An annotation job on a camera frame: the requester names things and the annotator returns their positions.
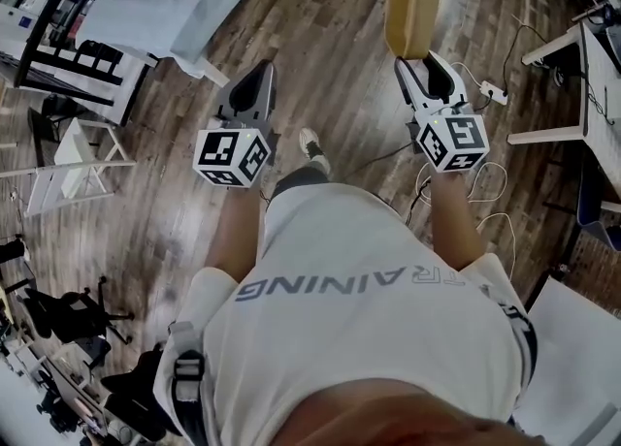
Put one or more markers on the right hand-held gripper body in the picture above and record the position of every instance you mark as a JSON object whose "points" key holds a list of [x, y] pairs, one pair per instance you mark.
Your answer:
{"points": [[456, 138]]}

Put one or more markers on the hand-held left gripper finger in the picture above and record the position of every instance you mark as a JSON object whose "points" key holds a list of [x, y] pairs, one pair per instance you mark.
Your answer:
{"points": [[240, 95], [264, 100]]}

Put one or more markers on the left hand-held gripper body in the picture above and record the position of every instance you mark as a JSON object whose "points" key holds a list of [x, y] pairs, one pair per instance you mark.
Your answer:
{"points": [[218, 150]]}

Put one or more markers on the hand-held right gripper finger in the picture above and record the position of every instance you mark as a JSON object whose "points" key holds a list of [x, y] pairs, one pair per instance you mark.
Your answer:
{"points": [[444, 75], [410, 87]]}

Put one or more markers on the yellow plastic oval container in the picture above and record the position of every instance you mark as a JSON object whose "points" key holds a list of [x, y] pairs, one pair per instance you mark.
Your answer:
{"points": [[412, 12]]}

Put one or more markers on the person's right forearm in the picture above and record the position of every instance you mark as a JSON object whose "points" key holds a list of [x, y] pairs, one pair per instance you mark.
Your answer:
{"points": [[453, 221]]}

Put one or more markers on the person's left forearm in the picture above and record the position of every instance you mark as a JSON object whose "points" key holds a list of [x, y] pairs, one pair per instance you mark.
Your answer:
{"points": [[235, 235]]}

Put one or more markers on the white power strip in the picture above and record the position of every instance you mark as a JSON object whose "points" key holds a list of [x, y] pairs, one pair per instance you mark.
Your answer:
{"points": [[494, 93]]}

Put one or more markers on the person's white shoe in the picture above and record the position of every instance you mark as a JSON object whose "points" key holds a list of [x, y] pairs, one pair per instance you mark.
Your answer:
{"points": [[310, 141]]}

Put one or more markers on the person's black shorts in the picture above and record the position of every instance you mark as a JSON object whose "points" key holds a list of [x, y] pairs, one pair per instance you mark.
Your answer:
{"points": [[301, 177]]}

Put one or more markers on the table with light blue cloth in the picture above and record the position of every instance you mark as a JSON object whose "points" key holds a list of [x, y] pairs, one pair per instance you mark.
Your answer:
{"points": [[126, 22]]}

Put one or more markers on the white wooden stool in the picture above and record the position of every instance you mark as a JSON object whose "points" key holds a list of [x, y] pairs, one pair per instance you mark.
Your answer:
{"points": [[73, 143]]}

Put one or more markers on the blue chair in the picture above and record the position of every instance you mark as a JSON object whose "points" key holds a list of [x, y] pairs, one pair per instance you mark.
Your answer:
{"points": [[594, 211]]}

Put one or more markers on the black metal ladder rack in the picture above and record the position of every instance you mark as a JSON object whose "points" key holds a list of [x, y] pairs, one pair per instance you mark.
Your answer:
{"points": [[28, 66]]}

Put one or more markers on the person's white shirt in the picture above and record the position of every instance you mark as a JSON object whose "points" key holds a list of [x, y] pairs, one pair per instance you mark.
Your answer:
{"points": [[339, 328]]}

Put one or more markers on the black office chair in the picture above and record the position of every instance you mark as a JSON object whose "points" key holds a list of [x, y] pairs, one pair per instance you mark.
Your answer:
{"points": [[73, 318], [140, 386], [12, 250]]}

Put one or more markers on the plain white table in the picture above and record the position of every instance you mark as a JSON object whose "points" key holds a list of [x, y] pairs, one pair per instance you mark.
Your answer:
{"points": [[572, 361]]}

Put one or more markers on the person's chin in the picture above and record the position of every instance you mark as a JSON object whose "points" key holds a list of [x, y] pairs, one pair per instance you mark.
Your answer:
{"points": [[412, 420]]}

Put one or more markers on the long white desk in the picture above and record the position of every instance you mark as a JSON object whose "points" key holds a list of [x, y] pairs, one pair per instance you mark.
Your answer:
{"points": [[29, 386]]}

